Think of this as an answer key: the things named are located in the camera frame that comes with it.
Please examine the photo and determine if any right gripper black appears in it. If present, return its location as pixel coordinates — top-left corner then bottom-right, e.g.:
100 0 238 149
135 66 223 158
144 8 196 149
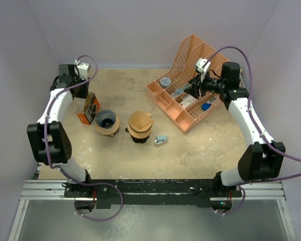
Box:
184 69 226 99

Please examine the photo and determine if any orange coffee filter bag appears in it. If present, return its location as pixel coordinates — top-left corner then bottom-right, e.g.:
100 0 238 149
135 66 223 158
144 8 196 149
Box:
74 92 100 125

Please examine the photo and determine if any blue ribbed dripper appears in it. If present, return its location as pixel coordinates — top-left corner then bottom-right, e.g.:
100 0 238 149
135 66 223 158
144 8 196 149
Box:
95 109 116 129

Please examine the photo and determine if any brown paper coffee filter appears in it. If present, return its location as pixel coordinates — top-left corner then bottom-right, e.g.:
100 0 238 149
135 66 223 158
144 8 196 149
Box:
128 110 154 133

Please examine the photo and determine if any wooden ring dripper stand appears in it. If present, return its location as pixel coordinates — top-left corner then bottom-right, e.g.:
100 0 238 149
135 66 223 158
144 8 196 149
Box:
126 126 153 139

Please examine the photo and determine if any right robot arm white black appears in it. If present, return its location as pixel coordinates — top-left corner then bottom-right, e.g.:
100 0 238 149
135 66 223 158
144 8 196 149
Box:
184 58 285 196

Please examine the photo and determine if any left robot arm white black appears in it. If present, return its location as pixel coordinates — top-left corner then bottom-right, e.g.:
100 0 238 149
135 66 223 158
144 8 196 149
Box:
27 61 93 197

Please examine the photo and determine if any white stapler box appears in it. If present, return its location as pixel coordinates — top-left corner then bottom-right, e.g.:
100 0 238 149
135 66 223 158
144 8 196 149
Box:
180 94 197 109

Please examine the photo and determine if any light blue scissors pack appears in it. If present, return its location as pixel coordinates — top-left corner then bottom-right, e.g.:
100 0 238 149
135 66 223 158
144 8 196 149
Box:
175 84 191 95

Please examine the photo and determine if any glue stick green label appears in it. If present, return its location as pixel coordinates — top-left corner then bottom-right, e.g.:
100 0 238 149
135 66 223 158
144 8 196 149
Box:
207 97 216 104

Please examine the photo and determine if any blue stamp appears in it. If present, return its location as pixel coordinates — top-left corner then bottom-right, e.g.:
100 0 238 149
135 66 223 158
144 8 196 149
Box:
201 103 211 111

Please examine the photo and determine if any peach plastic desk organizer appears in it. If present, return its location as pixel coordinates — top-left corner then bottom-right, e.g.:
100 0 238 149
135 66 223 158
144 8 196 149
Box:
145 34 243 135

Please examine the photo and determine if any small blue stapler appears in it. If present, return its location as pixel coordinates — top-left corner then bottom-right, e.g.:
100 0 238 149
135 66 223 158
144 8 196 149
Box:
155 136 168 145

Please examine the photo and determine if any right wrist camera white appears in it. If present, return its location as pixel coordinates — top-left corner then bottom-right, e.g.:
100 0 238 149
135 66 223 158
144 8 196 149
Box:
195 58 211 82

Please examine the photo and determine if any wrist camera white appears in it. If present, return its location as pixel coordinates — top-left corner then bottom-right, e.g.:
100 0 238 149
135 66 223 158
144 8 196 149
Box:
195 58 211 82
74 59 91 81

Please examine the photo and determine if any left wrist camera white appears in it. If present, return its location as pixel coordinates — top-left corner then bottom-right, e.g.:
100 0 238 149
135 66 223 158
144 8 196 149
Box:
74 59 91 81

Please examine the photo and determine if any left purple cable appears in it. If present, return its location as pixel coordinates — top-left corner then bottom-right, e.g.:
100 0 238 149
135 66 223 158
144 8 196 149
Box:
44 55 125 222

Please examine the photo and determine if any purple cable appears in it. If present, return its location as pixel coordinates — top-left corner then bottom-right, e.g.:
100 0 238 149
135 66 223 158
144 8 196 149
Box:
203 46 301 216
44 55 125 222

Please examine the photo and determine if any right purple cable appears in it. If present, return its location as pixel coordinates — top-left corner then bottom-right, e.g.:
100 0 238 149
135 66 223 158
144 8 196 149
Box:
203 46 301 216

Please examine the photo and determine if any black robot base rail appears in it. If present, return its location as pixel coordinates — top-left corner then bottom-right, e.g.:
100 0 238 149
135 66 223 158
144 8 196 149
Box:
62 179 242 209

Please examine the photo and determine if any aluminium frame rail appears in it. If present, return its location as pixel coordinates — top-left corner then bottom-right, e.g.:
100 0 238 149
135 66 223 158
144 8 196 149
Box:
8 65 297 241

